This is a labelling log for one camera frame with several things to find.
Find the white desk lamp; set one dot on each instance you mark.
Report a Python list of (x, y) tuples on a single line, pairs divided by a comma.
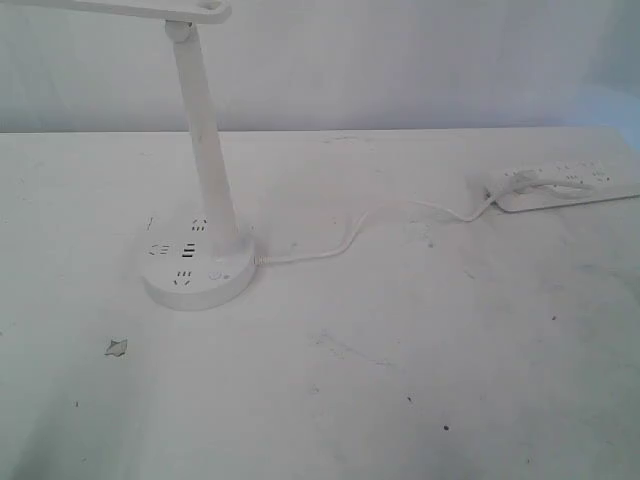
[(208, 259)]

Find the white power strip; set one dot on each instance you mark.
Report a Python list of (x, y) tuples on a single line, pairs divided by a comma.
[(561, 184)]

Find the small torn paper scrap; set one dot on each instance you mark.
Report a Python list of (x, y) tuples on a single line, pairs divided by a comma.
[(117, 348)]

